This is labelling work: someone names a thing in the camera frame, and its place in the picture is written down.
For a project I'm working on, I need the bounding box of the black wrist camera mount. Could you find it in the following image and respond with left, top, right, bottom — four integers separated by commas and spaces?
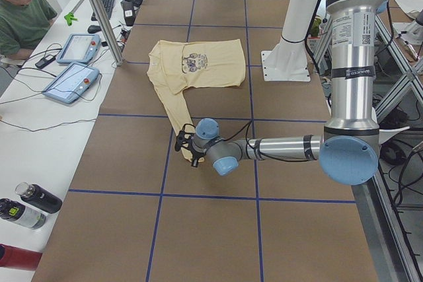
174, 123, 195, 152

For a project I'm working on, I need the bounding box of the green plastic clip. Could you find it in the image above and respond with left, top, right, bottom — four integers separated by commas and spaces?
64, 12, 78, 26

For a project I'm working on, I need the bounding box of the grey labelled bottle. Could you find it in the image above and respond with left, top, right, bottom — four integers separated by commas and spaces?
1, 198, 46, 229

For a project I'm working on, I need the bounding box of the cream long-sleeve printed shirt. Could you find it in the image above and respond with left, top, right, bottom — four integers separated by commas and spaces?
147, 39, 247, 164

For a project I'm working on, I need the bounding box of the black keyboard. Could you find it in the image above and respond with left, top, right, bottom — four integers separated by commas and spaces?
101, 0, 115, 19

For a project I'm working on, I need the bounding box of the upper blue teach pendant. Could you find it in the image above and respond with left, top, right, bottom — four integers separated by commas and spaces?
56, 34, 101, 65

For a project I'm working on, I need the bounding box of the blue teach pendant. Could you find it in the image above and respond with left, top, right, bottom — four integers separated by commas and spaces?
42, 62, 100, 104
56, 34, 101, 65

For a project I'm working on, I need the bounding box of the black phone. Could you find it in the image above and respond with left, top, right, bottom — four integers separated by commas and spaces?
35, 54, 56, 69

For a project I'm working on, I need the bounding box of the black water bottle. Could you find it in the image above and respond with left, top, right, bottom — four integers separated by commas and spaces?
15, 182, 62, 214

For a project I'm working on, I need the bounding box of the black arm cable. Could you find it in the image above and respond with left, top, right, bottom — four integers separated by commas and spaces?
224, 120, 318, 164

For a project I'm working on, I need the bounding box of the white chair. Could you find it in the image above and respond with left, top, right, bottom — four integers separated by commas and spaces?
379, 126, 410, 145

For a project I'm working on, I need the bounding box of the black computer mouse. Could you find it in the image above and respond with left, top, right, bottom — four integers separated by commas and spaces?
87, 25, 102, 34

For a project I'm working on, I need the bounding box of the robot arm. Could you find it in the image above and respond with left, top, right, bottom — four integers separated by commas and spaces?
175, 0, 387, 185

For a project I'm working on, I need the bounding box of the aluminium frame post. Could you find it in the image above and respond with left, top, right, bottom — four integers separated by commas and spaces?
89, 0, 123, 66

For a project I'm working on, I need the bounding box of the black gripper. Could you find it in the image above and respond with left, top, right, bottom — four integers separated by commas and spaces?
183, 135, 206, 167

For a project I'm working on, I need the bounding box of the red bottle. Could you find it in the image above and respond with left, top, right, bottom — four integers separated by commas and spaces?
1, 244, 42, 271

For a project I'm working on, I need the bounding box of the person in green shirt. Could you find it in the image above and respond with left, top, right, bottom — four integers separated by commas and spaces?
1, 0, 58, 60

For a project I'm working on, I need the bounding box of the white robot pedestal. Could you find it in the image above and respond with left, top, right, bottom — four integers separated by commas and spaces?
261, 0, 321, 82

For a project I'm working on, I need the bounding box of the lower blue teach pendant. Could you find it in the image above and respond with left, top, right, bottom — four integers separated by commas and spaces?
42, 62, 100, 104

